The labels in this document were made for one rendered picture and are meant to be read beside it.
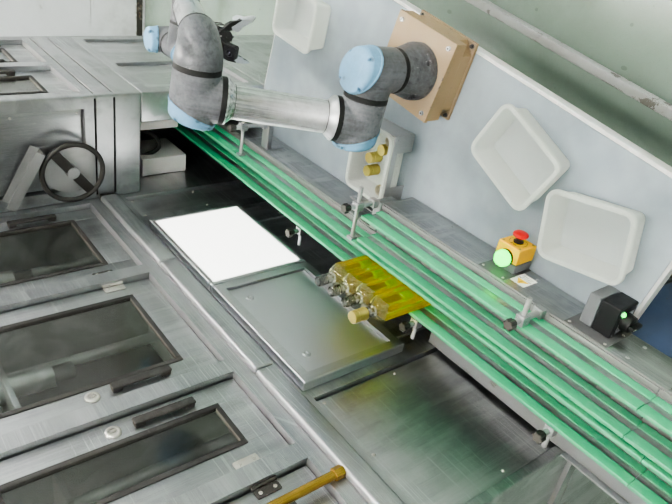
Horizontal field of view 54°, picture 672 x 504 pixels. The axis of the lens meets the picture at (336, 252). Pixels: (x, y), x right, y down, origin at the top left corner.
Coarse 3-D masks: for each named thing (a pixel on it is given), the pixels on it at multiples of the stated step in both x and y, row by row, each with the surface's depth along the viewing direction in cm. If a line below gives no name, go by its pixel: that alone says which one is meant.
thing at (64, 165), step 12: (72, 144) 211; (84, 144) 214; (48, 156) 208; (60, 156) 211; (72, 156) 217; (84, 156) 220; (96, 156) 218; (48, 168) 214; (60, 168) 217; (72, 168) 215; (84, 168) 222; (48, 180) 216; (60, 180) 219; (72, 180) 221; (84, 180) 220; (48, 192) 214
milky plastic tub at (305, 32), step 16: (288, 0) 223; (304, 0) 221; (320, 0) 214; (288, 16) 227; (304, 16) 223; (320, 16) 210; (288, 32) 226; (304, 32) 225; (320, 32) 214; (304, 48) 217; (320, 48) 218
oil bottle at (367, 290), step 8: (376, 280) 178; (384, 280) 179; (392, 280) 179; (360, 288) 174; (368, 288) 174; (376, 288) 174; (384, 288) 175; (392, 288) 177; (368, 296) 173; (360, 304) 175; (368, 304) 174
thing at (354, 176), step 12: (384, 132) 191; (360, 156) 207; (384, 156) 203; (348, 168) 207; (360, 168) 209; (384, 168) 194; (348, 180) 208; (360, 180) 210; (372, 180) 210; (384, 180) 195; (372, 192) 204
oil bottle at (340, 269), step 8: (360, 256) 189; (336, 264) 183; (344, 264) 184; (352, 264) 184; (360, 264) 185; (368, 264) 186; (376, 264) 187; (336, 272) 181; (344, 272) 181; (336, 280) 181
